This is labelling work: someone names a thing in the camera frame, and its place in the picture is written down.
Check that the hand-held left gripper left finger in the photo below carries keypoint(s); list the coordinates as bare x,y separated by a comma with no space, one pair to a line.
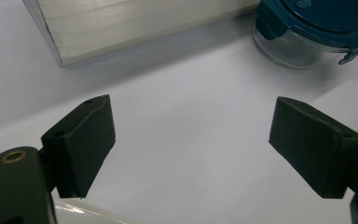
80,146

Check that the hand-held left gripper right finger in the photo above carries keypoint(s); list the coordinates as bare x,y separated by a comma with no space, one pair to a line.
313,146

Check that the round glass container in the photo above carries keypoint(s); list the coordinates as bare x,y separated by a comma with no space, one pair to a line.
295,51

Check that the white square lidded container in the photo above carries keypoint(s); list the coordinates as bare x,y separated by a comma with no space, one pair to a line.
74,214

